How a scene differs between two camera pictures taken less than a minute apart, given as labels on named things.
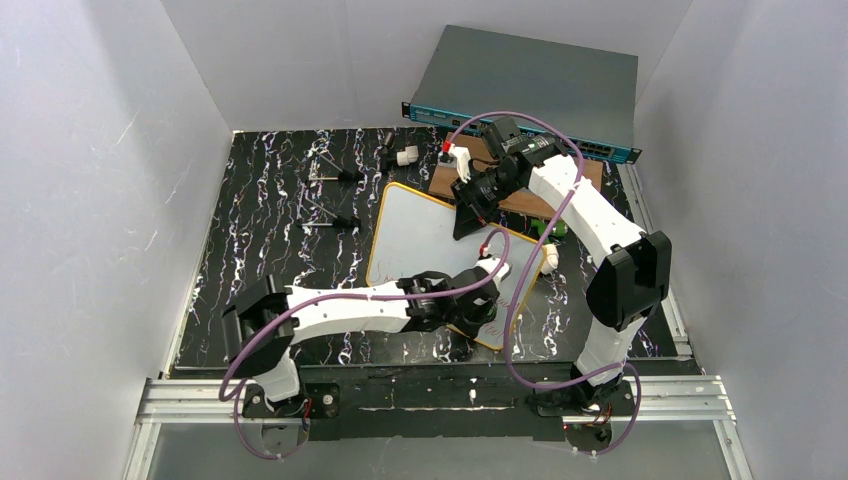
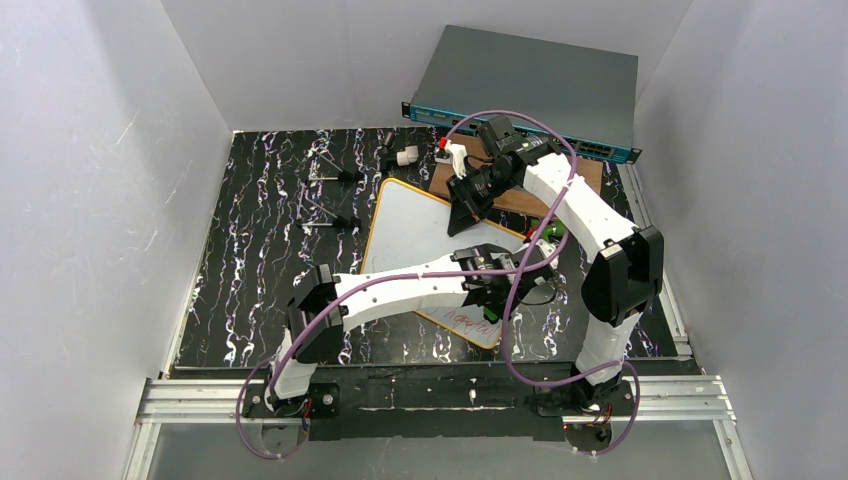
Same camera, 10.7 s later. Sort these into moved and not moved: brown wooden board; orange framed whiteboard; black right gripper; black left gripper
Moved: black left gripper
Not moved: brown wooden board; black right gripper; orange framed whiteboard
